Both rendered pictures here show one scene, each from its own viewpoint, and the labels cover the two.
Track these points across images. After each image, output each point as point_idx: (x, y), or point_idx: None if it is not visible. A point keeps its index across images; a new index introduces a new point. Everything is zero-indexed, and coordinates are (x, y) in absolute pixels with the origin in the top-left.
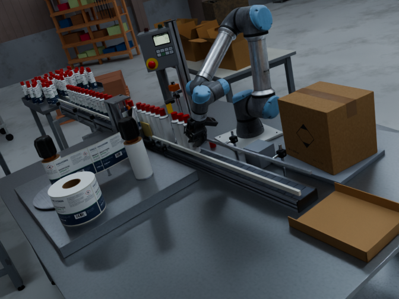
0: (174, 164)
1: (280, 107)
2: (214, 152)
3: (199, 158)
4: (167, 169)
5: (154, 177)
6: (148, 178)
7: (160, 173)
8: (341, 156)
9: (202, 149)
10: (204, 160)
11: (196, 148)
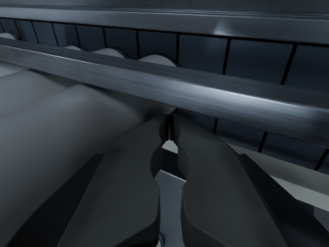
0: (159, 181)
1: None
2: (298, 29)
3: (233, 130)
4: (172, 213)
5: (171, 241)
6: (164, 245)
7: (170, 228)
8: None
9: (169, 38)
10: (293, 151)
11: (169, 108)
